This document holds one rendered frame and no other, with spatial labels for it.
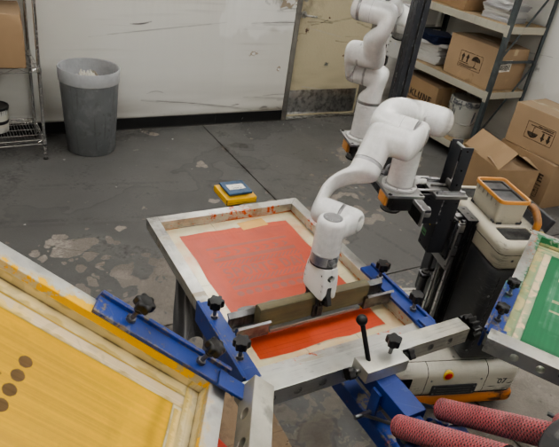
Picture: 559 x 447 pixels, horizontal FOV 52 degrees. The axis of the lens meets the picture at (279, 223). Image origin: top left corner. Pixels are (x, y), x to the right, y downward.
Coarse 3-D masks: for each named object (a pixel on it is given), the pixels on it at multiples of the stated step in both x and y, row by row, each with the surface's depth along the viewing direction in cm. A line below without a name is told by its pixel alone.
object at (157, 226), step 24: (168, 216) 193; (192, 216) 195; (216, 216) 199; (240, 216) 205; (168, 240) 181; (360, 264) 184; (192, 288) 161; (384, 336) 155; (288, 360) 142; (312, 360) 143
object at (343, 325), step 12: (240, 228) 200; (252, 228) 201; (264, 228) 202; (276, 228) 203; (288, 228) 204; (300, 240) 198; (288, 288) 173; (300, 288) 174; (348, 312) 167; (360, 312) 168; (372, 312) 169; (324, 324) 161; (336, 324) 162; (348, 324) 163; (372, 324) 164; (324, 336) 157; (336, 336) 157
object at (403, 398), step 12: (372, 384) 134; (384, 384) 132; (396, 384) 133; (384, 396) 131; (396, 396) 129; (408, 396) 130; (384, 408) 131; (396, 408) 128; (408, 408) 127; (420, 408) 127
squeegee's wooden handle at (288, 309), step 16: (336, 288) 159; (352, 288) 160; (368, 288) 164; (256, 304) 148; (272, 304) 149; (288, 304) 151; (304, 304) 154; (336, 304) 160; (352, 304) 164; (256, 320) 149; (272, 320) 151; (288, 320) 154
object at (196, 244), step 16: (192, 240) 189; (208, 240) 190; (224, 240) 191; (240, 240) 193; (208, 256) 182; (208, 272) 175; (224, 288) 169; (240, 304) 164; (272, 336) 154; (288, 336) 155; (304, 336) 156; (320, 336) 157; (256, 352) 148; (272, 352) 149; (288, 352) 149
